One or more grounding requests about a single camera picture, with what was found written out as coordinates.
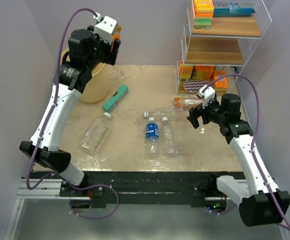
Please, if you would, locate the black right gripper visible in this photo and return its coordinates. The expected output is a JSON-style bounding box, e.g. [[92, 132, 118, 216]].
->
[[187, 96, 226, 129]]

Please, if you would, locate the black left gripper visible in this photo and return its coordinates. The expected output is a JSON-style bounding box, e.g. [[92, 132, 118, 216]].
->
[[87, 26, 121, 70]]

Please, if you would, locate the orange juice bottle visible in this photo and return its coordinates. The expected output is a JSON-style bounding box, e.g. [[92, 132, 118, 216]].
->
[[111, 24, 122, 51]]

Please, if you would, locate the orange label clear bottle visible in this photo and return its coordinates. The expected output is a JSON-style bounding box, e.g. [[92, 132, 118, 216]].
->
[[174, 97, 202, 110]]

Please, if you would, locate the large clear square bottle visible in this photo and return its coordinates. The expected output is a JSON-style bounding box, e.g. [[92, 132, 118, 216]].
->
[[79, 112, 112, 156]]

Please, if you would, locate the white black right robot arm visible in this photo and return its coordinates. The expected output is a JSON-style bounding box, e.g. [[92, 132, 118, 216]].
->
[[187, 92, 290, 227]]

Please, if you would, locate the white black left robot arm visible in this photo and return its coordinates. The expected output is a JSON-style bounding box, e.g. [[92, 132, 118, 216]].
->
[[19, 26, 121, 196]]

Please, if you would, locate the yellow plastic bin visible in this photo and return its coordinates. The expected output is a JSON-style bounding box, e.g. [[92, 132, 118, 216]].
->
[[57, 51, 110, 106]]

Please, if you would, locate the crushed clear bottle white cap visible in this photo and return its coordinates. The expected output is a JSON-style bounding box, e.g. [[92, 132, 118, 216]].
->
[[143, 106, 185, 121]]

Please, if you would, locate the purple wavy pattern pouch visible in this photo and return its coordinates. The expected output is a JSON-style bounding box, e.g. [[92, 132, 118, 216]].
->
[[183, 79, 208, 94]]

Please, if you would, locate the orange box right bottom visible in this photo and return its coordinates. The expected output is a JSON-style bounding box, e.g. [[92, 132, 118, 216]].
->
[[212, 70, 229, 89]]

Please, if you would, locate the slim clear bottle white cap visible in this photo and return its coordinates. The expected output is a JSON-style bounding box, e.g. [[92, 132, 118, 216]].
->
[[162, 116, 178, 156]]

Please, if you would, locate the orange box bottom shelf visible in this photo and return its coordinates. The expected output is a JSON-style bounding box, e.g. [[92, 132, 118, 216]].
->
[[195, 65, 215, 79]]

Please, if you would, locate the sponge pack bottom shelf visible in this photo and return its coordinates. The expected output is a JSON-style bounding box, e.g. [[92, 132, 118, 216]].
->
[[178, 60, 194, 80]]

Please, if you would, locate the blue label clear bottle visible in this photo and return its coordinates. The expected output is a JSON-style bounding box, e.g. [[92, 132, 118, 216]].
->
[[145, 117, 160, 157]]

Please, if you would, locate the teal rectangular box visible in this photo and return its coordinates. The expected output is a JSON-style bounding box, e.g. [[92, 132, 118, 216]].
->
[[102, 84, 129, 113]]

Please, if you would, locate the stacked colourful sponges top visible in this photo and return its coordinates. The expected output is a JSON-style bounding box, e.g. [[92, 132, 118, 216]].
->
[[192, 0, 214, 29]]

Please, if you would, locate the blue box on shelf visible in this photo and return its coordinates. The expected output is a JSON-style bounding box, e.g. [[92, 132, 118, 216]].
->
[[213, 1, 256, 18]]

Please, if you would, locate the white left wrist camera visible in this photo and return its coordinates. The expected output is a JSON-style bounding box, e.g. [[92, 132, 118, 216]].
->
[[93, 12, 118, 45]]

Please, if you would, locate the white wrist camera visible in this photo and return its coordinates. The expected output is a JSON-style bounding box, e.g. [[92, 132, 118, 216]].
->
[[93, 12, 118, 45], [197, 84, 216, 109]]

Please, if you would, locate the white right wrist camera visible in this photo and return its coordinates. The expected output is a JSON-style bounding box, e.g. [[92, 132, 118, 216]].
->
[[197, 84, 216, 109]]

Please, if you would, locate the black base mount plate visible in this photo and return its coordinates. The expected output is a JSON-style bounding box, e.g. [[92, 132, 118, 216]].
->
[[60, 171, 245, 208]]

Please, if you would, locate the white wire shelf rack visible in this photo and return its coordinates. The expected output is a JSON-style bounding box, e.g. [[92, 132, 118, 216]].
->
[[175, 0, 272, 95]]

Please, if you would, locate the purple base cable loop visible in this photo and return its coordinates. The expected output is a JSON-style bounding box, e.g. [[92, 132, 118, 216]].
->
[[69, 184, 120, 220]]

